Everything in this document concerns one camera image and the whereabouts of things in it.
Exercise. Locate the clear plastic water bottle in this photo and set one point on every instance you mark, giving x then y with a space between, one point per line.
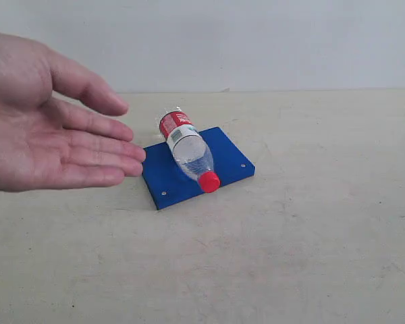
189 150

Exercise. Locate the person's open hand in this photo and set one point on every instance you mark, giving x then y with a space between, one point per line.
59 126

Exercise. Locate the blue hardcover folder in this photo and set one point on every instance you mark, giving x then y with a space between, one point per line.
168 184

